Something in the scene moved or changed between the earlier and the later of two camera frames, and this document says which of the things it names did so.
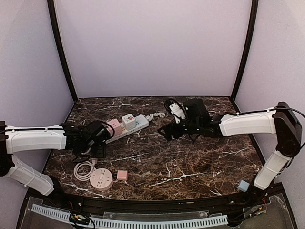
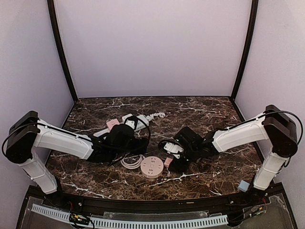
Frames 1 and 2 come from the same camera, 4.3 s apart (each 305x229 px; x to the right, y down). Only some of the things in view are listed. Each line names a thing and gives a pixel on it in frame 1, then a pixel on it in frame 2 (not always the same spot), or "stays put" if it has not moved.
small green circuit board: [78, 218] stays put
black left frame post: [52, 13] stays put
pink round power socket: [101, 179] -> [151, 167]
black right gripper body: [177, 129] -> [180, 162]
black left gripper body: [96, 151] -> [139, 142]
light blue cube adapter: [243, 185] stays put
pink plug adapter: [122, 175] -> [167, 161]
